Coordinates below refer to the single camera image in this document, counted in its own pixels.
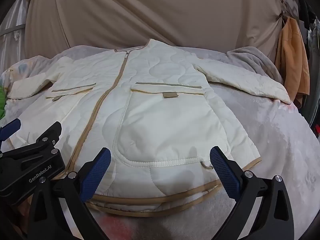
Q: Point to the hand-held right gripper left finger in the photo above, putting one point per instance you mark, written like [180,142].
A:
[98,172]

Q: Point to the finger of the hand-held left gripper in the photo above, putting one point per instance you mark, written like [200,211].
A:
[10,128]
[48,135]

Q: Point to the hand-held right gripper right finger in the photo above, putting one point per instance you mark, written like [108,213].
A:
[223,172]

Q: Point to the cream quilted jacket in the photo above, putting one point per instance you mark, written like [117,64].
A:
[150,105]

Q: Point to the dark hanging clothes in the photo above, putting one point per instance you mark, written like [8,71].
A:
[313,55]

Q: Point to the green soft object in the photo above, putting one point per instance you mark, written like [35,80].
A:
[2,102]

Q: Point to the grey floral blanket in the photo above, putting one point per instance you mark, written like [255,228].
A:
[262,142]

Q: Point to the silver shiny curtain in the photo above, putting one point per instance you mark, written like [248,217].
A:
[12,45]

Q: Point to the orange hanging cloth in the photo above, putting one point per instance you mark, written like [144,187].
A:
[292,55]

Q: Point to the beige draped cloth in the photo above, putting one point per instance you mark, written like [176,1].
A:
[150,10]

